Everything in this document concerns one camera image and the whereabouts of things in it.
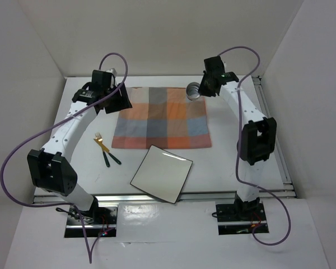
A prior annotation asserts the beige metal cup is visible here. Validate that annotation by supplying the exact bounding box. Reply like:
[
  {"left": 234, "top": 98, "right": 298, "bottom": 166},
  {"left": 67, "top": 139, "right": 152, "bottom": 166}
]
[{"left": 185, "top": 82, "right": 200, "bottom": 101}]

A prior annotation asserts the checkered orange blue cloth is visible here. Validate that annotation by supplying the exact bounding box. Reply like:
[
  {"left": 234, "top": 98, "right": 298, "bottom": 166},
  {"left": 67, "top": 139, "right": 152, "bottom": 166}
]
[{"left": 111, "top": 87, "right": 212, "bottom": 149}]

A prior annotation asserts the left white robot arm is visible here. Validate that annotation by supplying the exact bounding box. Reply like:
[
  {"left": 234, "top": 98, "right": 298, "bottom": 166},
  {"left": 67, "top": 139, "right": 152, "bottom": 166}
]
[{"left": 27, "top": 68, "right": 132, "bottom": 224}]

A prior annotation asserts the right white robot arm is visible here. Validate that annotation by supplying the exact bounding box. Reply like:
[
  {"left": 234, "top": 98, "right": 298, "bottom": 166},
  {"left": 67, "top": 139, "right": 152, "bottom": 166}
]
[{"left": 198, "top": 56, "right": 277, "bottom": 220}]

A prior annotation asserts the square white plate black rim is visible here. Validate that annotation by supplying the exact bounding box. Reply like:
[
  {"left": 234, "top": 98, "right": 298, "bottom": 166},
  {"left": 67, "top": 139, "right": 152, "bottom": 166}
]
[{"left": 130, "top": 145, "right": 193, "bottom": 204}]

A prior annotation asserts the gold fork green handle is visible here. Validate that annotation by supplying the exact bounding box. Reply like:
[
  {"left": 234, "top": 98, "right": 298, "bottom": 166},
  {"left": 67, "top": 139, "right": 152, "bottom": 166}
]
[{"left": 94, "top": 132, "right": 110, "bottom": 168}]

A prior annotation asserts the gold knife green handle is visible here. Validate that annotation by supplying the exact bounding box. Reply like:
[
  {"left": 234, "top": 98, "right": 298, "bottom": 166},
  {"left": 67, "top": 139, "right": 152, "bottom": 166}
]
[{"left": 105, "top": 146, "right": 122, "bottom": 165}]

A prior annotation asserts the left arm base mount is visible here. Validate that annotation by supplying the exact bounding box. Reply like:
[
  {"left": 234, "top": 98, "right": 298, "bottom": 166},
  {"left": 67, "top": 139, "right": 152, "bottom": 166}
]
[{"left": 55, "top": 206, "right": 118, "bottom": 238}]

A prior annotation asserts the aluminium rail right side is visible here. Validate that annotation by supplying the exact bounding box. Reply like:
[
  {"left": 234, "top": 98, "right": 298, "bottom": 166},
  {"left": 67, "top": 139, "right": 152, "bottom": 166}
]
[{"left": 252, "top": 77, "right": 296, "bottom": 197}]

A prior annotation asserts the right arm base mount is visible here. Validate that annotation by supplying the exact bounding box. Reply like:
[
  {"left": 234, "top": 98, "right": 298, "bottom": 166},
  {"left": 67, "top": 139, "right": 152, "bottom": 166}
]
[{"left": 211, "top": 203, "right": 269, "bottom": 235}]

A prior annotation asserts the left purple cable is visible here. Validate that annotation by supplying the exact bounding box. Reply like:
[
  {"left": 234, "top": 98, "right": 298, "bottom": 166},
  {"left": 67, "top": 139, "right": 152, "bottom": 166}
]
[{"left": 0, "top": 52, "right": 129, "bottom": 264}]

